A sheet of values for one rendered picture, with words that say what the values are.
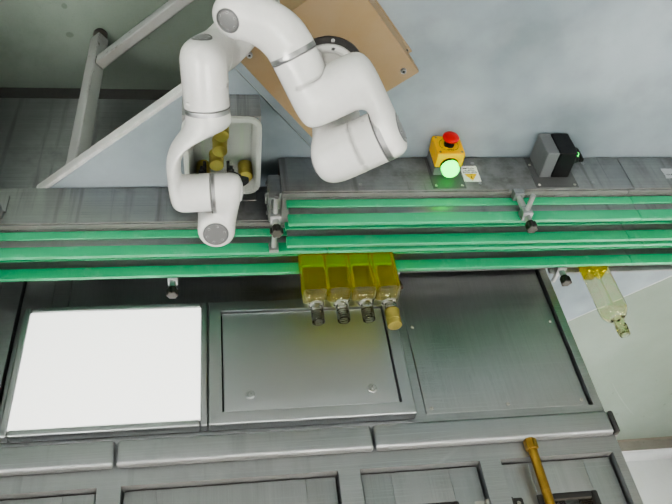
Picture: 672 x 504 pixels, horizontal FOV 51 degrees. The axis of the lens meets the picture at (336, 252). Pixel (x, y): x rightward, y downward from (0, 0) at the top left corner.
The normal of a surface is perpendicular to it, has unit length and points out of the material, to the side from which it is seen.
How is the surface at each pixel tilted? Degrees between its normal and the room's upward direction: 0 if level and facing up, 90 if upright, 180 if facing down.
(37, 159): 90
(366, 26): 0
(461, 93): 0
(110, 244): 90
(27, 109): 90
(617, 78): 0
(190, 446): 90
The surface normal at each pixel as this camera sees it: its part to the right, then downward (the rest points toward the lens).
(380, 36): 0.12, 0.74
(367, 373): 0.10, -0.67
